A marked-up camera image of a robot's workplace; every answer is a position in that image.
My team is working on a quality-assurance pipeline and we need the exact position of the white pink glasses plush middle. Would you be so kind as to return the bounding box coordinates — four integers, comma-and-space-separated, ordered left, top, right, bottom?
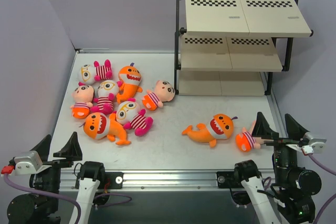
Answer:
90, 80, 121, 115

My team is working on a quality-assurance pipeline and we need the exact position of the cream black three-tier shelf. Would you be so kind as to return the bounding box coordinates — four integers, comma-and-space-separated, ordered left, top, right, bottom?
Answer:
174, 0, 313, 96

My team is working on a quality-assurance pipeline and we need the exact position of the peach boy plush left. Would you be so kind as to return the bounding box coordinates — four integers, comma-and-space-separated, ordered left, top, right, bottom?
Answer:
70, 85, 95, 119

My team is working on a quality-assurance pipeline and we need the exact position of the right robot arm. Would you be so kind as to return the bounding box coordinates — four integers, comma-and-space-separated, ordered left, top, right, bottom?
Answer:
233, 112, 322, 223

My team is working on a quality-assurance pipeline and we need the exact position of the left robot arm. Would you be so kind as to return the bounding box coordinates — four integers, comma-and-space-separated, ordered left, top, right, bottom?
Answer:
1, 132, 106, 223

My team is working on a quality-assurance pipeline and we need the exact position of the white pink striped plush back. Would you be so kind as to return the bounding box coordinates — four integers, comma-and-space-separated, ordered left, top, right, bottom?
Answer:
78, 59, 113, 86

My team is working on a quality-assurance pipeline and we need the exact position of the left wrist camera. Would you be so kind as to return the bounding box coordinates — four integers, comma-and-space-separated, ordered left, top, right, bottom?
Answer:
1, 151, 49, 176

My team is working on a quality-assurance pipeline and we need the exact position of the aluminium front rail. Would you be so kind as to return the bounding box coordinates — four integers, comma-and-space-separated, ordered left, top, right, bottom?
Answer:
60, 170, 276, 192

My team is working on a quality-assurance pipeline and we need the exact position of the orange shark plush back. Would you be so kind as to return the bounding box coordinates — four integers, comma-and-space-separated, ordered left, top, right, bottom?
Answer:
116, 62, 143, 104

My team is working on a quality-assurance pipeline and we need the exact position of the orange shark plush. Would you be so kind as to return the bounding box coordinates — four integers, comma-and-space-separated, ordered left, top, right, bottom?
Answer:
82, 112, 131, 146
116, 62, 143, 104
182, 113, 238, 148

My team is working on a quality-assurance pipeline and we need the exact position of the peach boy plush centre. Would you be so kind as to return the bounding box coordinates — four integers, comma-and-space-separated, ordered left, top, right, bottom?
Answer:
142, 80, 175, 111

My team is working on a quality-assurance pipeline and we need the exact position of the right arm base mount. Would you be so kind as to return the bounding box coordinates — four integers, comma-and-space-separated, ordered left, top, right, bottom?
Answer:
216, 171, 239, 189

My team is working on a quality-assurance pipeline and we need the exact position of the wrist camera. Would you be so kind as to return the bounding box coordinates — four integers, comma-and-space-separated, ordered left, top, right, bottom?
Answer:
301, 132, 327, 156
1, 151, 49, 176

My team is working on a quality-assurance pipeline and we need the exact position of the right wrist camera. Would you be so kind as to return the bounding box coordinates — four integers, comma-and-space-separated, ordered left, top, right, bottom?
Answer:
301, 132, 327, 156

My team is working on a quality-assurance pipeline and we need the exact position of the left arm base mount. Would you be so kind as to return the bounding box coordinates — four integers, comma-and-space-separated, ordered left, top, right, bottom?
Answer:
103, 172, 124, 190

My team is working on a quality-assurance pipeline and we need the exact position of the white pink glasses plush front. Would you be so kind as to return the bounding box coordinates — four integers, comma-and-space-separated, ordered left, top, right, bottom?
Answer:
115, 98, 153, 136

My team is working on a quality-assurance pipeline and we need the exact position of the white pink glasses plush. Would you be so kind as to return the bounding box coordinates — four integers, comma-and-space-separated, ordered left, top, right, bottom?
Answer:
90, 80, 121, 115
115, 98, 153, 136

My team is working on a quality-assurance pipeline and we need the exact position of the peach boy plush right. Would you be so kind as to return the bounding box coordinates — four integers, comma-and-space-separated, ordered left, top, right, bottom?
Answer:
235, 121, 265, 152

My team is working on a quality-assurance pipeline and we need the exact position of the peach boy plush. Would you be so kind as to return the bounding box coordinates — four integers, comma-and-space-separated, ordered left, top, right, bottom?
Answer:
142, 80, 175, 111
70, 85, 95, 119
235, 121, 265, 152

